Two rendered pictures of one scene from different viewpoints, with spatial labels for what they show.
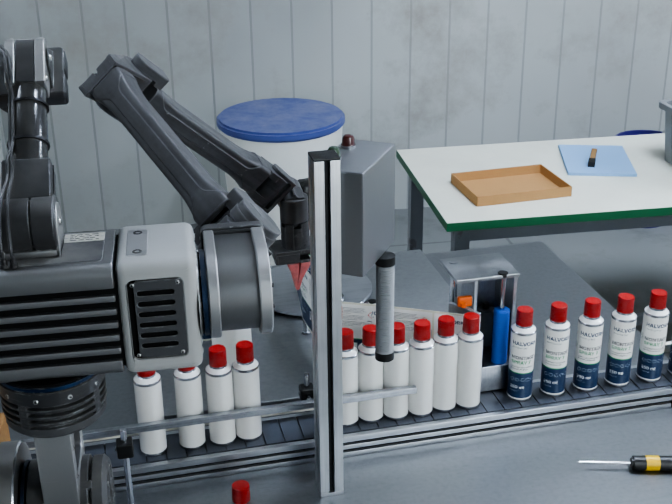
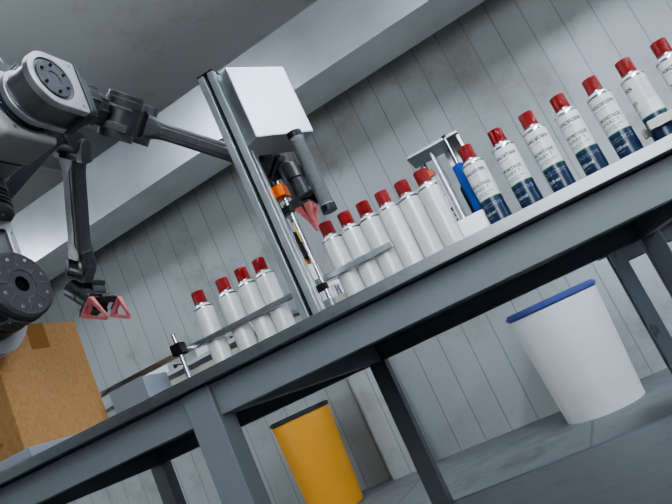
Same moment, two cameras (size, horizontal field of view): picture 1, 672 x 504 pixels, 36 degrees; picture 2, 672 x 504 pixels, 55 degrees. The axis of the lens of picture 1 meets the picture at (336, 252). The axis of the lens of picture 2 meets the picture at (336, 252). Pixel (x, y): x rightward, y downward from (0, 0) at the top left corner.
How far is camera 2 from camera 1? 159 cm
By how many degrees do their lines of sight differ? 45
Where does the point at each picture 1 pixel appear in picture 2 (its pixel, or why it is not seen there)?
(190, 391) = (227, 304)
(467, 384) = (440, 226)
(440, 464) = not seen: hidden behind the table
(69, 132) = (438, 378)
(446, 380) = (419, 229)
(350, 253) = (244, 126)
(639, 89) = not seen: outside the picture
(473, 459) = not seen: hidden behind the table
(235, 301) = (14, 80)
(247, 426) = (277, 322)
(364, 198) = (233, 83)
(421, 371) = (392, 228)
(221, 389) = (246, 295)
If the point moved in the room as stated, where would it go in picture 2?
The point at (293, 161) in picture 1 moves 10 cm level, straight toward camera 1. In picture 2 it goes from (559, 319) to (556, 321)
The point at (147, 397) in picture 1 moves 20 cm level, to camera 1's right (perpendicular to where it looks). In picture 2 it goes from (200, 317) to (256, 283)
